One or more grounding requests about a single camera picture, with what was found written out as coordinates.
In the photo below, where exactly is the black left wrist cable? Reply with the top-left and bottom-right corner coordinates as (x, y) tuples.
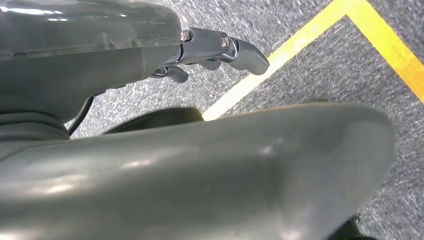
(67, 95), (96, 137)

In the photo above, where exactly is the black robot foot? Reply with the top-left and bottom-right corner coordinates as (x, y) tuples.
(326, 216), (379, 240)

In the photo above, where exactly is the yellow floor tape square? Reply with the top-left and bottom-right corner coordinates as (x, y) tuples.
(202, 0), (424, 122)

